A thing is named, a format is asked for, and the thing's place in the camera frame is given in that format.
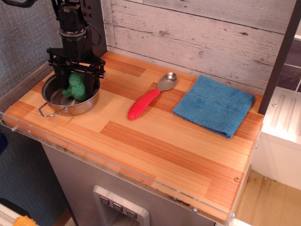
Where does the small steel pot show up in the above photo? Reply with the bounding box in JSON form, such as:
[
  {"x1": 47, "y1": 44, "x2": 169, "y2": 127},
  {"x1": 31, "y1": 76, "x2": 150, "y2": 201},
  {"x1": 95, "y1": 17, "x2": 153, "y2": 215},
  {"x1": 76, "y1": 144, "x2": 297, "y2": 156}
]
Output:
[{"x1": 39, "y1": 75, "x2": 100, "y2": 117}]

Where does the dark right shelf post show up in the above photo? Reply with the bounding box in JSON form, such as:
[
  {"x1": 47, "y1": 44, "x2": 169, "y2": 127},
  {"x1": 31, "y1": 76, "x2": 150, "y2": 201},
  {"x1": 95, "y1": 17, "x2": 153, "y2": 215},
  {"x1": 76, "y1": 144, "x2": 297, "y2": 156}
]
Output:
[{"x1": 258, "y1": 0, "x2": 301, "y2": 115}]

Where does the green toy broccoli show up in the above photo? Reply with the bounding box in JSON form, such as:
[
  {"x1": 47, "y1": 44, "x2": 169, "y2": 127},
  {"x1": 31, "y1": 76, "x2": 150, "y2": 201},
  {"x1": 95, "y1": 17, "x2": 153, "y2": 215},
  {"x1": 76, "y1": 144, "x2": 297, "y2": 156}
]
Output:
[{"x1": 62, "y1": 72, "x2": 87, "y2": 100}]

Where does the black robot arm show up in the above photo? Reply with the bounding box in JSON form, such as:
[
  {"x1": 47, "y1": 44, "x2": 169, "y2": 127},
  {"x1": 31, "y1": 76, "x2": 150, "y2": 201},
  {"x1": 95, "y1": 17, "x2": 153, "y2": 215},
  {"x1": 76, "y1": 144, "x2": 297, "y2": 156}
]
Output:
[{"x1": 0, "y1": 0, "x2": 106, "y2": 96}]

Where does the red handled metal spoon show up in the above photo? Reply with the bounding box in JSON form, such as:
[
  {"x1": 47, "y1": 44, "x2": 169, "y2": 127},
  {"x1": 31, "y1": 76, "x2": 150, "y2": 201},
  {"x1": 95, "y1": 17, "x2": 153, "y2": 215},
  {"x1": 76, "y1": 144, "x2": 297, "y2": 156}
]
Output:
[{"x1": 127, "y1": 72, "x2": 177, "y2": 120}]

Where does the dark left shelf post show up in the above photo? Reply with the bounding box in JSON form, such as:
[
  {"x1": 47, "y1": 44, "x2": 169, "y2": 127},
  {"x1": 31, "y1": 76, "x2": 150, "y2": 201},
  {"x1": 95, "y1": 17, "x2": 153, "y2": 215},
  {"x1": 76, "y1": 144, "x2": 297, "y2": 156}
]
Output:
[{"x1": 81, "y1": 0, "x2": 107, "y2": 57}]

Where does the dark shelf post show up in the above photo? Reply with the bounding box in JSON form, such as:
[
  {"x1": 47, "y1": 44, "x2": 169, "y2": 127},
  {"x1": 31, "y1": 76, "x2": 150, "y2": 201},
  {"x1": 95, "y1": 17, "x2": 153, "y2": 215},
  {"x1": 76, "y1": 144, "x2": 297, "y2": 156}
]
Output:
[
  {"x1": 81, "y1": 0, "x2": 107, "y2": 57},
  {"x1": 258, "y1": 0, "x2": 301, "y2": 115}
]

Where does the yellow object at corner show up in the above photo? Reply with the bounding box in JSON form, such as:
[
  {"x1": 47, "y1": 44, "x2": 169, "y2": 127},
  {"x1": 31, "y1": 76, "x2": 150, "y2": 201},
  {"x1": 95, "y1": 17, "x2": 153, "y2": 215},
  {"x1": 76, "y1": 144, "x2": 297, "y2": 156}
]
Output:
[{"x1": 13, "y1": 216, "x2": 37, "y2": 226}]

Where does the white toy sink unit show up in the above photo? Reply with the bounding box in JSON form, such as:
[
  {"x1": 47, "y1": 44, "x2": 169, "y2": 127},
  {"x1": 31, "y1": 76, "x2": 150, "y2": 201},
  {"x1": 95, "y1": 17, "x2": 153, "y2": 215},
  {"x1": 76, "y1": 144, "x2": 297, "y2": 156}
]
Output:
[{"x1": 251, "y1": 87, "x2": 301, "y2": 189}]

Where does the silver dispenser button panel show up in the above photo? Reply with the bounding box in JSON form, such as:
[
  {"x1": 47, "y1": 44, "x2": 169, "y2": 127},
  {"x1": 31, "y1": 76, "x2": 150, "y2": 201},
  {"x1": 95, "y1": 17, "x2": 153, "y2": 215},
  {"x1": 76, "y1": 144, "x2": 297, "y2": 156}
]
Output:
[{"x1": 93, "y1": 185, "x2": 151, "y2": 226}]

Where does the blue folded cloth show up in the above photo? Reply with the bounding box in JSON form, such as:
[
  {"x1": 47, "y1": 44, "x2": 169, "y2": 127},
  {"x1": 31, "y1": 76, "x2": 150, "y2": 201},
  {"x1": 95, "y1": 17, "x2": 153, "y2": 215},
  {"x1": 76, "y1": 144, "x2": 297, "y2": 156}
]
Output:
[{"x1": 173, "y1": 75, "x2": 255, "y2": 139}]

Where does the clear acrylic edge guard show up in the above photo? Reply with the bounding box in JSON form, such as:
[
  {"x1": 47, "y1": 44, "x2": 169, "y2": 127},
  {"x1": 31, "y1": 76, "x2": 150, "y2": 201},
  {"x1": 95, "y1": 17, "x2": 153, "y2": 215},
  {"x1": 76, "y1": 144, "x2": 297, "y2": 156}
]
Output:
[{"x1": 3, "y1": 108, "x2": 263, "y2": 223}]

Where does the grey toy fridge cabinet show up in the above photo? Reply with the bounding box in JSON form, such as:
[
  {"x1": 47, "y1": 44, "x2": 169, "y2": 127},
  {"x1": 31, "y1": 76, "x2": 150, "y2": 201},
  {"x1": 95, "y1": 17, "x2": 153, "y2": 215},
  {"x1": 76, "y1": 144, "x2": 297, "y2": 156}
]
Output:
[{"x1": 43, "y1": 144, "x2": 215, "y2": 226}]

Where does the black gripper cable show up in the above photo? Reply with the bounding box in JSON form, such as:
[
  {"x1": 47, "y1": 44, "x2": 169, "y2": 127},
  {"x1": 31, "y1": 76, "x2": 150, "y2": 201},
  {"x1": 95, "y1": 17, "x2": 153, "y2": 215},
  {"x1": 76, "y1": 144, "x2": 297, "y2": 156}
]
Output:
[{"x1": 84, "y1": 21, "x2": 103, "y2": 47}]

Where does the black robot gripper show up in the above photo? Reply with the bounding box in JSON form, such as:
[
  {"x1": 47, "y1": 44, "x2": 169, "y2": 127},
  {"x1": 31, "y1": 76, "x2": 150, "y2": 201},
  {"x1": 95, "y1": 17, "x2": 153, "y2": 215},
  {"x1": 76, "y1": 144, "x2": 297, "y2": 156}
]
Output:
[{"x1": 47, "y1": 29, "x2": 106, "y2": 96}]

